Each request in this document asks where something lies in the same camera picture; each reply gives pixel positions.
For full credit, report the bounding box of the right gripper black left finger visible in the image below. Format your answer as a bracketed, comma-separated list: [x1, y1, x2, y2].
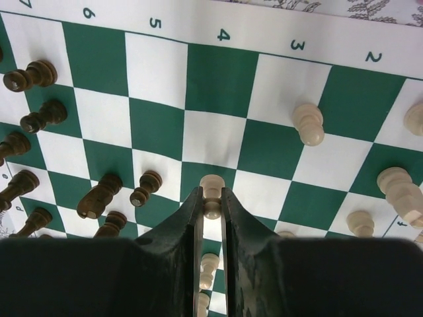
[134, 187, 204, 316]

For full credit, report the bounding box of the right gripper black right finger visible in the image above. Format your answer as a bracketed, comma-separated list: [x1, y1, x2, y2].
[221, 188, 281, 316]

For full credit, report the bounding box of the white pawn chess piece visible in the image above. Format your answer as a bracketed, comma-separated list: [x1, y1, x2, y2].
[200, 174, 225, 220]
[291, 104, 325, 147]

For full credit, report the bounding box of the dark pawn chess piece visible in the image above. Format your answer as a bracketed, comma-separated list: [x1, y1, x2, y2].
[130, 170, 163, 207]

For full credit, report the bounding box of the dark knight chess piece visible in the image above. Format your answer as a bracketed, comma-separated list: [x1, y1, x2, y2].
[77, 174, 123, 219]

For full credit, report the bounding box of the green white chess board mat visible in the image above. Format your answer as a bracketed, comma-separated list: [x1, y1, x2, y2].
[1, 1, 422, 316]

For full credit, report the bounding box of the white knight chess piece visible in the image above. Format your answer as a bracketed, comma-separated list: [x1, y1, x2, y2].
[377, 167, 422, 229]

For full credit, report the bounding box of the floral tablecloth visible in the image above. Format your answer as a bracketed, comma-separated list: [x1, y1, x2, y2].
[211, 0, 423, 26]

